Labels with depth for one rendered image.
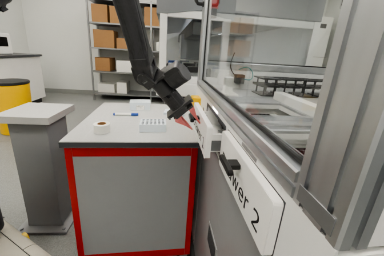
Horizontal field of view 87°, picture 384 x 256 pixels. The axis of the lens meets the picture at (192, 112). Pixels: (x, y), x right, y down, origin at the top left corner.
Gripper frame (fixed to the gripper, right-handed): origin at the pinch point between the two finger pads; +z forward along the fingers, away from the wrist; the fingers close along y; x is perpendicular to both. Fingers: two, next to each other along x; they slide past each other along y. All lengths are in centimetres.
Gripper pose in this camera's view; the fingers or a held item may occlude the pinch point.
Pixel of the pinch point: (194, 124)
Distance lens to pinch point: 71.4
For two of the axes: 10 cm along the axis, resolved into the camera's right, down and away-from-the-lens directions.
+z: 6.1, 7.3, 3.2
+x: -1.3, -3.0, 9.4
